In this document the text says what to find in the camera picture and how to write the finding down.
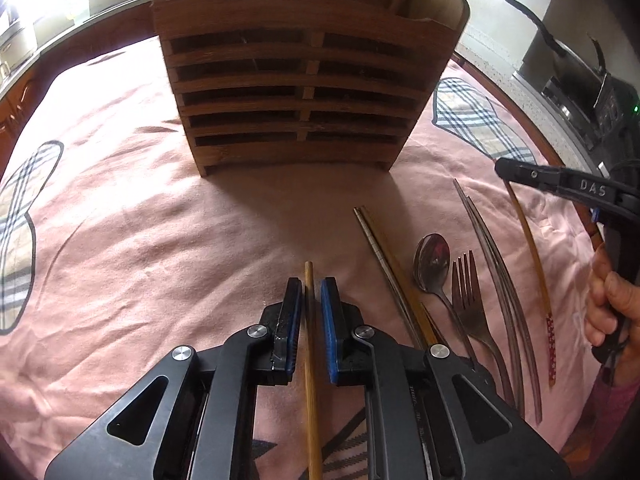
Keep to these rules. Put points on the wooden base cabinets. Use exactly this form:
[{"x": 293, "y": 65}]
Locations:
[{"x": 15, "y": 110}]

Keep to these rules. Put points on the square metal chopstick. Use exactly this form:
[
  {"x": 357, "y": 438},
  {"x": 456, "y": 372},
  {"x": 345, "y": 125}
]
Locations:
[{"x": 381, "y": 260}]

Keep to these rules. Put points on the slatted wooden utensil holder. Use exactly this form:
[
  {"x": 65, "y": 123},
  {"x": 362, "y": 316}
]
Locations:
[{"x": 300, "y": 152}]

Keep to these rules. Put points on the golden wooden chopstick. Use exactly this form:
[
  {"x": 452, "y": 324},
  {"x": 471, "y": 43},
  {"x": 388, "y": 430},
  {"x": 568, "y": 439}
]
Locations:
[{"x": 395, "y": 265}]

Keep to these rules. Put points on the wooden chopstick with red dotted end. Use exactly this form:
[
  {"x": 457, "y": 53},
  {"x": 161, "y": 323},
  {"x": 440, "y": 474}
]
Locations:
[{"x": 532, "y": 260}]

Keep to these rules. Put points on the pink tablecloth with plaid patches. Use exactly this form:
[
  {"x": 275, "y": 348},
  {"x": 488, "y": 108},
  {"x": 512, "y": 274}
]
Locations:
[{"x": 150, "y": 260}]

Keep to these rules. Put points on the stainless steel gas stove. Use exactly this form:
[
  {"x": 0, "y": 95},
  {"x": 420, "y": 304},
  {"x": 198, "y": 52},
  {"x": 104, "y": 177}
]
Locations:
[{"x": 575, "y": 115}]

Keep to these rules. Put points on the person's right hand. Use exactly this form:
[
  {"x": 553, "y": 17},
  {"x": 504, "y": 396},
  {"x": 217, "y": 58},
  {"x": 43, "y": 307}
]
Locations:
[{"x": 602, "y": 305}]

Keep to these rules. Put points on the metal spoon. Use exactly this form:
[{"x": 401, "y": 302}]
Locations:
[{"x": 431, "y": 262}]

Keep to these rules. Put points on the thin metal chopstick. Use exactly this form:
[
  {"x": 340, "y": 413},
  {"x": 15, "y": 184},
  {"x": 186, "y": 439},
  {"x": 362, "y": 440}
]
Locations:
[
  {"x": 487, "y": 255},
  {"x": 525, "y": 335}
]

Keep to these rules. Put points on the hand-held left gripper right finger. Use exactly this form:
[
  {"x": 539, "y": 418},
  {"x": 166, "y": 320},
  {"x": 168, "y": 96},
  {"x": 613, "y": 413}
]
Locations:
[{"x": 329, "y": 320}]

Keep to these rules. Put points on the metal fork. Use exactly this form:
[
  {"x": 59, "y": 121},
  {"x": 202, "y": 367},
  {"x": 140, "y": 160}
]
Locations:
[{"x": 472, "y": 315}]

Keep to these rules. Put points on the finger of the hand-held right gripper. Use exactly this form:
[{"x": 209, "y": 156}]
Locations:
[{"x": 532, "y": 176}]

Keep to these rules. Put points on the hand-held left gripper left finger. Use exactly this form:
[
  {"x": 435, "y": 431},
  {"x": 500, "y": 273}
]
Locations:
[{"x": 295, "y": 320}]

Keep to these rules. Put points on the brown wooden chopstick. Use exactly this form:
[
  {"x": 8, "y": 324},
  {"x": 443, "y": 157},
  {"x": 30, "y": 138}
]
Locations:
[{"x": 311, "y": 360}]

